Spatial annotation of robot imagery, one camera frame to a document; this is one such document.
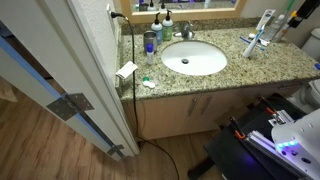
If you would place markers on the metal cup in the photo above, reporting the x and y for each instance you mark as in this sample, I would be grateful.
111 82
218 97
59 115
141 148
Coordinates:
150 37

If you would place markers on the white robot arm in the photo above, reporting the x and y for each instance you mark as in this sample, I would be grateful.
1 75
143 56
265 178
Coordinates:
299 143

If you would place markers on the white oval sink basin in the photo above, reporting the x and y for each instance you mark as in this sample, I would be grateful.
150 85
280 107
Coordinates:
194 58

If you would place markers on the contact lens case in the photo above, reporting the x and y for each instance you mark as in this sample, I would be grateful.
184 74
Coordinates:
148 83

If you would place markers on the white paper card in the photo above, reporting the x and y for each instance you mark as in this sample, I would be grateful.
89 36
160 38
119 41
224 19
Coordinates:
126 70

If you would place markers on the small blue-capped bottle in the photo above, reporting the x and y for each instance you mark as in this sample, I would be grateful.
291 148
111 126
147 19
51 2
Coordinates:
150 53

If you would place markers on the wooden vanity cabinet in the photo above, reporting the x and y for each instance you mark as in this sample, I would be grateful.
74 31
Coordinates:
185 114

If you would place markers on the chrome faucet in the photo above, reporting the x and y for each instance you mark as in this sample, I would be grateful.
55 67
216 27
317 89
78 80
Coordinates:
185 32

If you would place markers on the blue soap pump bottle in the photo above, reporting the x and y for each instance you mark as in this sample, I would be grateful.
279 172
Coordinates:
157 28

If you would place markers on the green soap pump bottle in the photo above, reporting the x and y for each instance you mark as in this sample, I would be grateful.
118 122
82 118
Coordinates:
167 27

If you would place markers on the wood framed mirror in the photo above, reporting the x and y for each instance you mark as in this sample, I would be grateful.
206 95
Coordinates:
183 15

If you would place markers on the white electric toothbrush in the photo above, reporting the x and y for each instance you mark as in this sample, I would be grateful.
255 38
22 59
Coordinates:
259 30

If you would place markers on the black robot cart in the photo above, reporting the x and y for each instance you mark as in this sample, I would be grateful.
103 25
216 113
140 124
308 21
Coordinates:
245 150

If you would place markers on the toothpaste tube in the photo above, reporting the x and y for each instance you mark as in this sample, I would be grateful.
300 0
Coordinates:
261 40

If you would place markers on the blue manual toothbrush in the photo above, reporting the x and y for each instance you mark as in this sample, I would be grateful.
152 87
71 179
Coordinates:
258 44

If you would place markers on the white door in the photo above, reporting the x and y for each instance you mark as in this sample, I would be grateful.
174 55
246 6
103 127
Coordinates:
57 34

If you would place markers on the small blue box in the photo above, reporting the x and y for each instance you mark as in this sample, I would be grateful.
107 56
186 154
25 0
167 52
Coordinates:
317 66

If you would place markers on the white wall outlet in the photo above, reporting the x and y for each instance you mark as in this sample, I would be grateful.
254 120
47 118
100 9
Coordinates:
110 18

